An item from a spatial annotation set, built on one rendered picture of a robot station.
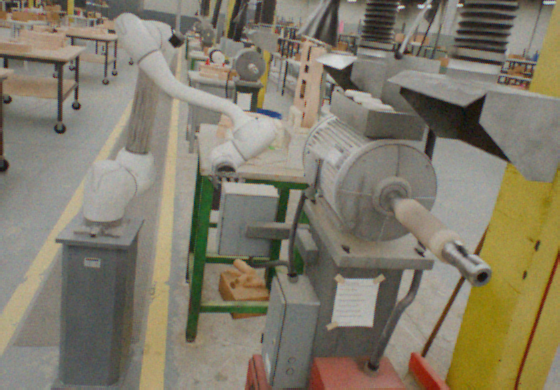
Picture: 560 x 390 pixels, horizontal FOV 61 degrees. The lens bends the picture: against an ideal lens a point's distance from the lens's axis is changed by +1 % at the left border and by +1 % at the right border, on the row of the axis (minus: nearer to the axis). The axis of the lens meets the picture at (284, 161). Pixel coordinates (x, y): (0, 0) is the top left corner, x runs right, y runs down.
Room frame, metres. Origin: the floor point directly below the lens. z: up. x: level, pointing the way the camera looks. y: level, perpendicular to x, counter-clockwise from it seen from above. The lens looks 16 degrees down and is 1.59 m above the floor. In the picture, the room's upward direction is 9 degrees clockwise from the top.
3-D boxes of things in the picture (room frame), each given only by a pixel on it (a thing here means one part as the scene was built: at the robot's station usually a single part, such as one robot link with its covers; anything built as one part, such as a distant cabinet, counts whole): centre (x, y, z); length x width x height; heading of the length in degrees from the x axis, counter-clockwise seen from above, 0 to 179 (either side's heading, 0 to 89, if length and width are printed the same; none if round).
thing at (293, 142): (2.36, -0.05, 1.02); 0.27 x 0.15 x 0.17; 13
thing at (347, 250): (1.16, -0.23, 1.11); 0.36 x 0.24 x 0.04; 14
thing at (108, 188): (1.77, 0.69, 0.87); 0.18 x 0.16 x 0.22; 169
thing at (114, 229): (1.74, 0.69, 0.73); 0.22 x 0.18 x 0.06; 7
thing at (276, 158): (2.33, 0.10, 0.98); 0.27 x 0.16 x 0.09; 13
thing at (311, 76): (2.36, -0.06, 1.33); 0.35 x 0.04 x 0.40; 12
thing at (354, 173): (1.22, -0.21, 1.25); 0.41 x 0.27 x 0.26; 14
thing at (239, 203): (1.25, 0.05, 0.99); 0.24 x 0.21 x 0.26; 14
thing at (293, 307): (1.13, -0.08, 0.93); 0.15 x 0.10 x 0.55; 14
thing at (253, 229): (1.26, -0.01, 1.02); 0.19 x 0.04 x 0.04; 104
